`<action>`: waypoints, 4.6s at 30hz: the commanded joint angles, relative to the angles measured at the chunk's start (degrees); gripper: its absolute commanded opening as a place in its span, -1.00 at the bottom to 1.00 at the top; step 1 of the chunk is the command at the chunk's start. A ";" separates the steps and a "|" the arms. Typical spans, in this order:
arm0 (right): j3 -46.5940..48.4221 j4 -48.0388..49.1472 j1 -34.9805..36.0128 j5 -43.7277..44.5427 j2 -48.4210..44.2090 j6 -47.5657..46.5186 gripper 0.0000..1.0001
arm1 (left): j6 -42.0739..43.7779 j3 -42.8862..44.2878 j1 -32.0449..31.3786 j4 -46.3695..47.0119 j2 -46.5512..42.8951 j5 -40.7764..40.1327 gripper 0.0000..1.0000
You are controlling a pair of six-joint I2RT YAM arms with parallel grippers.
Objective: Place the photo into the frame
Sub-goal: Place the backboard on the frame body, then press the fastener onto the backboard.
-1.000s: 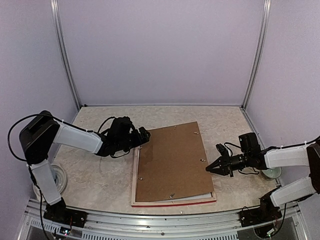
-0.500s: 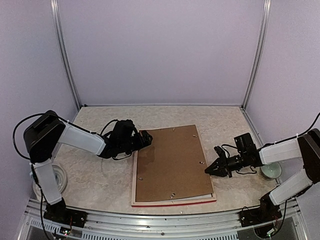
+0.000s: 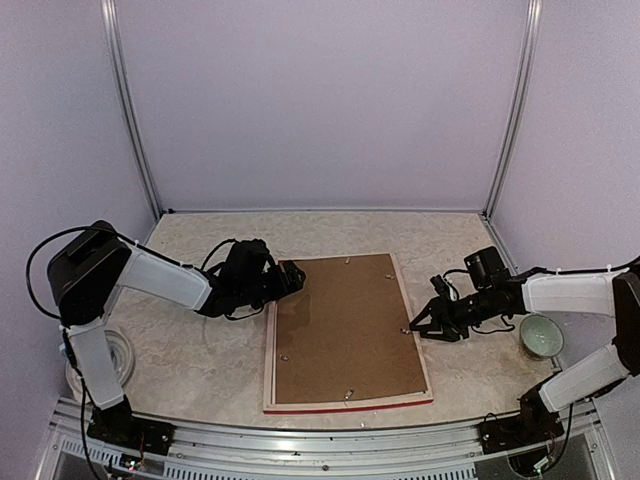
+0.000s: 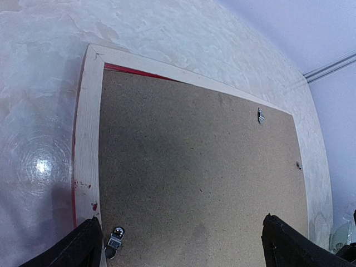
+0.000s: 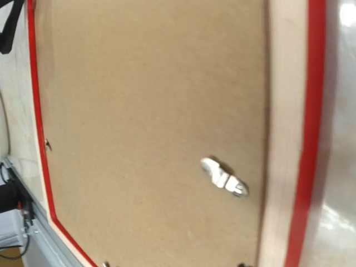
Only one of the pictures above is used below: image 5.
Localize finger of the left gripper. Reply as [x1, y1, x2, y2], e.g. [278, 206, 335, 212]
[1, 0, 24, 55]

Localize brown backing board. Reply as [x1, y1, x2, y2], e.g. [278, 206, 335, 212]
[34, 1, 266, 266]

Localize red wooden picture frame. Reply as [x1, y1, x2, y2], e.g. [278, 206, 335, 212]
[28, 1, 325, 266]

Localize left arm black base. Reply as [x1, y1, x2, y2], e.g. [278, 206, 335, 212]
[1, 162, 34, 224]

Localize metal turn clip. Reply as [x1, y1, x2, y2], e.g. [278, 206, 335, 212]
[200, 157, 249, 197]

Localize front aluminium rail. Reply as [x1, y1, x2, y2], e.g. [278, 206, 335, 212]
[2, 158, 82, 266]

